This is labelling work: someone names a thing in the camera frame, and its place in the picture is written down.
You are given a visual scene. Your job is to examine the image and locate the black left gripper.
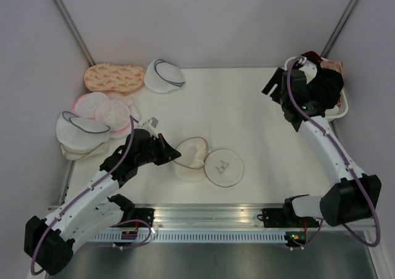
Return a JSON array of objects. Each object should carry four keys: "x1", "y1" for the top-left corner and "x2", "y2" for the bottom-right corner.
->
[{"x1": 136, "y1": 133, "x2": 181, "y2": 167}]

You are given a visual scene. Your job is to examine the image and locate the black bra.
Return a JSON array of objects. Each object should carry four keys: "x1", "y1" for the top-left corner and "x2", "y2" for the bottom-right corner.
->
[{"x1": 302, "y1": 51, "x2": 344, "y2": 110}]

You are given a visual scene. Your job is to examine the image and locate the white mesh laundry bag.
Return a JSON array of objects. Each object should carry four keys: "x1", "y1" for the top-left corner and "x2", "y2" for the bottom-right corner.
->
[{"x1": 173, "y1": 137, "x2": 244, "y2": 188}]

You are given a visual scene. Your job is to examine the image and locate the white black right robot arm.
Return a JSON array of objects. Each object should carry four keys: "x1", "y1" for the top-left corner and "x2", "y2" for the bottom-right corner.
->
[{"x1": 262, "y1": 68, "x2": 381, "y2": 227}]

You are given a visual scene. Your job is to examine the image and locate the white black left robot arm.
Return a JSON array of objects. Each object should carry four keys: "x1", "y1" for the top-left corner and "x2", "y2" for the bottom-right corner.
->
[{"x1": 23, "y1": 128, "x2": 181, "y2": 275}]

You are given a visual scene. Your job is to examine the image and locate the white plastic laundry basket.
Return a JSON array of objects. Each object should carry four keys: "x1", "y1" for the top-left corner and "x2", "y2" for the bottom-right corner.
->
[{"x1": 284, "y1": 57, "x2": 348, "y2": 121}]

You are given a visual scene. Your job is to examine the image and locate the orange patterned laundry bag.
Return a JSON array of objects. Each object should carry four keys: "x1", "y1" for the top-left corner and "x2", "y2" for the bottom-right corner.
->
[{"x1": 83, "y1": 64, "x2": 146, "y2": 93}]

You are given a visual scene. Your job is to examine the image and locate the pink garment in basket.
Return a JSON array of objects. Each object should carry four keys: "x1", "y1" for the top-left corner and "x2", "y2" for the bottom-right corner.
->
[{"x1": 320, "y1": 60, "x2": 343, "y2": 75}]

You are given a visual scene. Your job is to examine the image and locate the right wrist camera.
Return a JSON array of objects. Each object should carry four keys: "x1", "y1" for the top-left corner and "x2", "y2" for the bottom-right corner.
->
[{"x1": 293, "y1": 56, "x2": 317, "y2": 77}]

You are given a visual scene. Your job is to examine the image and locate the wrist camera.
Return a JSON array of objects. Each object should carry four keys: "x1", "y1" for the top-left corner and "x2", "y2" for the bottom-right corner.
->
[
  {"x1": 293, "y1": 56, "x2": 317, "y2": 77},
  {"x1": 141, "y1": 117, "x2": 159, "y2": 133}
]

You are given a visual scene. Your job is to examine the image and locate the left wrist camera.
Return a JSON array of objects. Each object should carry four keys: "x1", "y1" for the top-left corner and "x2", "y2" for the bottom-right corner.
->
[{"x1": 141, "y1": 117, "x2": 159, "y2": 133}]

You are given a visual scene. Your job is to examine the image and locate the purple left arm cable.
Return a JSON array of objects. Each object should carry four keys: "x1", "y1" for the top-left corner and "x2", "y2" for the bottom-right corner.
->
[{"x1": 30, "y1": 115, "x2": 139, "y2": 275}]

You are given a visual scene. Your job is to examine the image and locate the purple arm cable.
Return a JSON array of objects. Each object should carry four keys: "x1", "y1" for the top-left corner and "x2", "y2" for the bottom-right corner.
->
[
  {"x1": 30, "y1": 115, "x2": 139, "y2": 275},
  {"x1": 286, "y1": 55, "x2": 382, "y2": 248}
]

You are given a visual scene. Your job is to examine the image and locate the aluminium table edge rail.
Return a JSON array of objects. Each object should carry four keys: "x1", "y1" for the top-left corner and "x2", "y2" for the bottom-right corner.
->
[{"x1": 43, "y1": 203, "x2": 380, "y2": 230}]

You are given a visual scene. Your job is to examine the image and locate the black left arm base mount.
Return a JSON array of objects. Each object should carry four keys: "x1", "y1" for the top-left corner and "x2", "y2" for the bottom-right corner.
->
[{"x1": 108, "y1": 194, "x2": 155, "y2": 228}]

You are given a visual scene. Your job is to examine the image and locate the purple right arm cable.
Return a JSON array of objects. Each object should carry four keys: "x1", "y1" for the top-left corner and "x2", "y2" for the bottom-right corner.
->
[{"x1": 286, "y1": 55, "x2": 382, "y2": 248}]

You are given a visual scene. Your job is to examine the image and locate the white slotted cable duct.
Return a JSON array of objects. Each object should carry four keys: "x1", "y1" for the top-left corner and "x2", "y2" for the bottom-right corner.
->
[{"x1": 89, "y1": 229, "x2": 286, "y2": 244}]

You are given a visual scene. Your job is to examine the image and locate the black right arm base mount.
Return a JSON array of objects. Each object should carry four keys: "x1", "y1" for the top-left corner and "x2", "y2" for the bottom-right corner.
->
[{"x1": 257, "y1": 194, "x2": 319, "y2": 229}]

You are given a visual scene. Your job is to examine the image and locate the right corner aluminium post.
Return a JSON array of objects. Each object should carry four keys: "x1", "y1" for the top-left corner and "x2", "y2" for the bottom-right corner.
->
[{"x1": 321, "y1": 0, "x2": 361, "y2": 58}]

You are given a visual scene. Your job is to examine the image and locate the corner aluminium post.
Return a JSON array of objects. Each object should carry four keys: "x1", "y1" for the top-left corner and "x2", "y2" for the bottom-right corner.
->
[
  {"x1": 321, "y1": 0, "x2": 361, "y2": 58},
  {"x1": 51, "y1": 0, "x2": 96, "y2": 66}
]

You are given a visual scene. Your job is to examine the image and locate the left corner aluminium post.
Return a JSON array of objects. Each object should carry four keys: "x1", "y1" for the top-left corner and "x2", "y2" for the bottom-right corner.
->
[{"x1": 51, "y1": 0, "x2": 96, "y2": 66}]

